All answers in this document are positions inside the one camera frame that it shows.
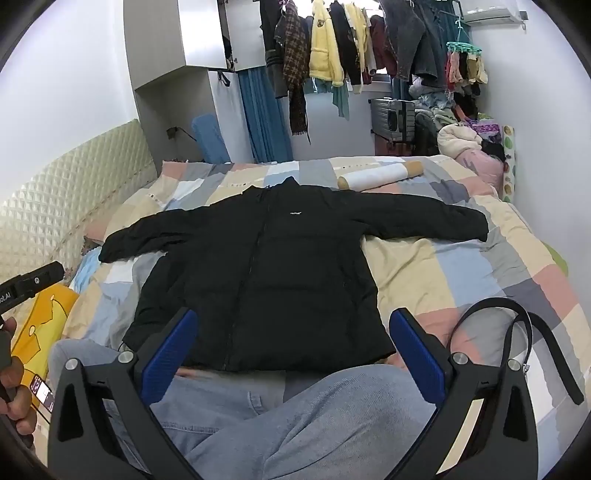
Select black puffer jacket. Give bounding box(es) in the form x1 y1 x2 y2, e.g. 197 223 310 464
99 179 489 373

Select person's left hand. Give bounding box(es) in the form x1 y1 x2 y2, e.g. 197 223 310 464
0 317 38 437

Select yellow cartoon pillow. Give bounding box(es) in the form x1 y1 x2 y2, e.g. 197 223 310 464
11 284 78 387

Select smartphone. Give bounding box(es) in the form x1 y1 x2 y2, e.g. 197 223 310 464
30 374 55 413

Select cream quilted headboard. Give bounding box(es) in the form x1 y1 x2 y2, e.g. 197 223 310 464
1 120 156 280

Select grey jeans legs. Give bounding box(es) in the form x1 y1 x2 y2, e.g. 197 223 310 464
48 338 438 480

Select colourful patchwork duvet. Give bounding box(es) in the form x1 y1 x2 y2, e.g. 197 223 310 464
61 156 590 478

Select blue padded board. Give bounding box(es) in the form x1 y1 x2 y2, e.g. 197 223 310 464
191 113 230 164

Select pink bundled blanket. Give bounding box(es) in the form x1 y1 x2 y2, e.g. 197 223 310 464
456 149 504 194

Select white cylindrical bolster pillow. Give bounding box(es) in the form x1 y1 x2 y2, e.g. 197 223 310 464
337 161 424 192

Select blue curtain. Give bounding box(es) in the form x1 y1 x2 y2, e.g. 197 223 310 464
238 67 294 163

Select cream fluffy blanket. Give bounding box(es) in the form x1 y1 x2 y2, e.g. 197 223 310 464
437 124 483 159

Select grey suitcase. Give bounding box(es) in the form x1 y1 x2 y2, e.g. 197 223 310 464
369 97 416 143

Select plaid brown shirt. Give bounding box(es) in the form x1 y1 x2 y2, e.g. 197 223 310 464
276 1 310 135

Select green sock hanger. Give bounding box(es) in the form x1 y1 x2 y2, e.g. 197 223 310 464
446 42 488 86

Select yellow fleece jacket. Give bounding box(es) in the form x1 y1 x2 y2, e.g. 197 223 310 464
308 0 345 87

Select dark denim jacket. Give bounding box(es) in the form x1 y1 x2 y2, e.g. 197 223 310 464
380 0 446 88

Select black hanging coat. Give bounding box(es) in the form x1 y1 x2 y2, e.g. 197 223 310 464
329 1 362 86

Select white air conditioner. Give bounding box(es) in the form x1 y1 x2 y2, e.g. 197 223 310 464
461 0 529 25

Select black strap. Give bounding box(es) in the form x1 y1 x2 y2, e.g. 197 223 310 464
444 297 586 407

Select grey wall cabinet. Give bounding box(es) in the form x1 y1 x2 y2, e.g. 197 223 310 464
123 0 266 89

